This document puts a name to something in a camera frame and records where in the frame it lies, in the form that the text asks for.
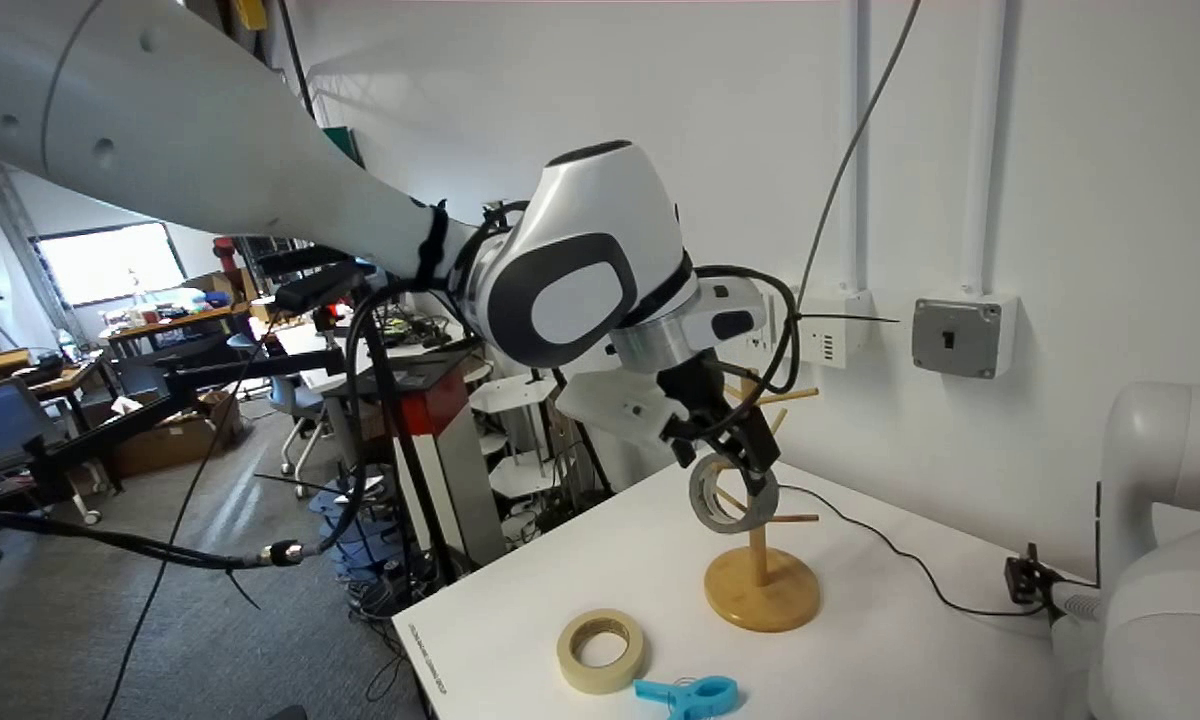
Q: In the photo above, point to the bright window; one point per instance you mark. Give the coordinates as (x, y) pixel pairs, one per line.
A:
(107, 263)

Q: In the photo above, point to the brown cardboard box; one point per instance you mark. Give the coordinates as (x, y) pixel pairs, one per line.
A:
(183, 443)

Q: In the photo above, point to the blue plastic clamp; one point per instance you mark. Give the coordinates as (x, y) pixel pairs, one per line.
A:
(686, 697)

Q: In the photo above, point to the grey wall junction box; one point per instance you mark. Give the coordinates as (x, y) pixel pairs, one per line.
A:
(961, 337)

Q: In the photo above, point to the blue chair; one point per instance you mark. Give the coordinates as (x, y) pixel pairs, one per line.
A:
(0, 424)

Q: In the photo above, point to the white wall conduit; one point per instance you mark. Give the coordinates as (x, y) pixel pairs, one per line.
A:
(861, 135)
(1000, 135)

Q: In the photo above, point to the blue crate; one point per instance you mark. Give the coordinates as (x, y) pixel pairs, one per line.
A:
(363, 535)

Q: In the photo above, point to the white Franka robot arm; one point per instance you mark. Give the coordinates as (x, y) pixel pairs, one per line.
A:
(227, 145)

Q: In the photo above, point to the white office chair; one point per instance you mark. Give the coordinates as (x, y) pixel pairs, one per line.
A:
(310, 414)

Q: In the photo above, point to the white wall socket box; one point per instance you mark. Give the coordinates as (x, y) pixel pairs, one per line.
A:
(843, 334)

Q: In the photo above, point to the white shelf unit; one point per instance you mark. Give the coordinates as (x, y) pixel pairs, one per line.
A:
(522, 433)

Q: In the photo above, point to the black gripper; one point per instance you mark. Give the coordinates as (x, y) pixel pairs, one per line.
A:
(697, 390)

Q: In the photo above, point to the black boom stand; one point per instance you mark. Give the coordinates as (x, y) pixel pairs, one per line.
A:
(255, 361)

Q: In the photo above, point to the wooden work desk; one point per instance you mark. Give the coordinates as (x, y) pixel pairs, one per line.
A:
(175, 323)

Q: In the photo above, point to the beige masking tape roll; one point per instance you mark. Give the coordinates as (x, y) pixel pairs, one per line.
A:
(576, 662)

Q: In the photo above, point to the grey masking tape roll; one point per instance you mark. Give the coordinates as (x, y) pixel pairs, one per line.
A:
(697, 499)

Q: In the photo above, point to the small black device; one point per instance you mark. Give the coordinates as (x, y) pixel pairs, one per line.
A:
(1028, 583)

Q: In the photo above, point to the wooden peg rack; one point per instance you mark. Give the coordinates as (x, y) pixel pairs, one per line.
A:
(763, 588)

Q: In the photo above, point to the red black cart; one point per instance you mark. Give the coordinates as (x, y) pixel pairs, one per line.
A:
(439, 443)

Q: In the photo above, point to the white idle robot arm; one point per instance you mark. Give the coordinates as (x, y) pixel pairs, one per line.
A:
(1167, 601)

